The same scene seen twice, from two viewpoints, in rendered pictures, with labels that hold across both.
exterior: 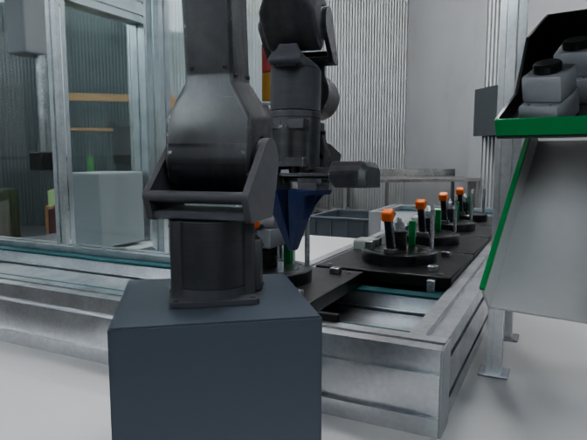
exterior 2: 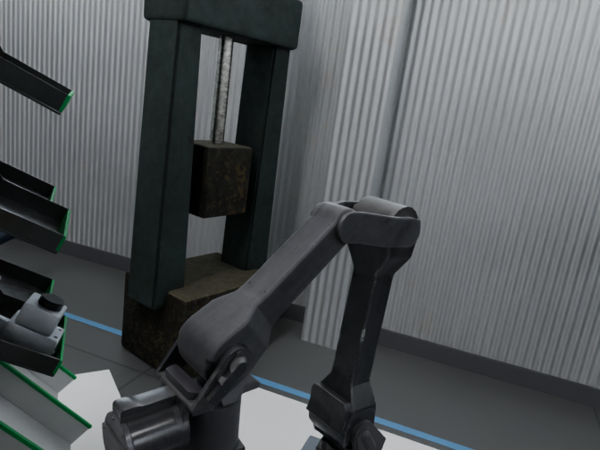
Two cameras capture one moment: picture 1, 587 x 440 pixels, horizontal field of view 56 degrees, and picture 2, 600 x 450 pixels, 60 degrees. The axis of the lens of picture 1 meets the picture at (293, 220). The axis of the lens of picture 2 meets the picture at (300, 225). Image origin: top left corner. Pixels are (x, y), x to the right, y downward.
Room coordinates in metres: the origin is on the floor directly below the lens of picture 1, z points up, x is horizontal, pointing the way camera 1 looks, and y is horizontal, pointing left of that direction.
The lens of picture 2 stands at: (1.00, 0.29, 1.56)
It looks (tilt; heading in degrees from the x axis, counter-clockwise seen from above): 14 degrees down; 211
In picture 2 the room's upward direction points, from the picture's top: 8 degrees clockwise
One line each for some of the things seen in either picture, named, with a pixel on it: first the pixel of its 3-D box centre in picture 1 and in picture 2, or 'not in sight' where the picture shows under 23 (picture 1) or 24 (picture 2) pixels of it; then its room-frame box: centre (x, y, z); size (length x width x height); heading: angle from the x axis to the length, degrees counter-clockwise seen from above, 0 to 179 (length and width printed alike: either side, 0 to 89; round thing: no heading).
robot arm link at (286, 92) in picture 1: (295, 81); (212, 403); (0.63, 0.00, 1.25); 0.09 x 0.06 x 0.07; 163
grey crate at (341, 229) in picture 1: (375, 236); not in sight; (2.91, -0.44, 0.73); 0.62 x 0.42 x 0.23; 64
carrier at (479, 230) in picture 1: (448, 213); not in sight; (1.47, -0.42, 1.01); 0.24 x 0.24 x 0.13; 64
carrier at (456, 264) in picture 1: (398, 237); not in sight; (1.03, -0.20, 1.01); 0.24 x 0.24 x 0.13; 64
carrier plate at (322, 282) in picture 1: (268, 284); not in sight; (0.86, 0.04, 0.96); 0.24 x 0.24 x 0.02; 64
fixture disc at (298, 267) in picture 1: (268, 272); not in sight; (0.86, 0.04, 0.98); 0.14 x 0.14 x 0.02
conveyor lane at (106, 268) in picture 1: (197, 300); not in sight; (0.96, 0.17, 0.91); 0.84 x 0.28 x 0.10; 64
